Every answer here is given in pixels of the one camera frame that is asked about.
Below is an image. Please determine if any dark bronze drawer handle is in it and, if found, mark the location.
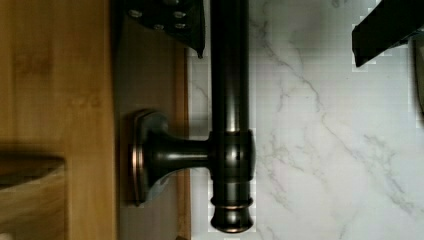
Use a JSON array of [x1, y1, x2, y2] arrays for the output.
[[129, 0, 255, 233]]

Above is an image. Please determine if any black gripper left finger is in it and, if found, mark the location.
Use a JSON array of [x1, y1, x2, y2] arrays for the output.
[[125, 0, 205, 58]]

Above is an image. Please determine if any wooden drawer organizer box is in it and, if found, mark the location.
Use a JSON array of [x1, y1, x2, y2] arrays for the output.
[[0, 0, 192, 240]]

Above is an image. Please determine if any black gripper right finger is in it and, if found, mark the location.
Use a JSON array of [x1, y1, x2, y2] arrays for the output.
[[352, 0, 424, 67]]

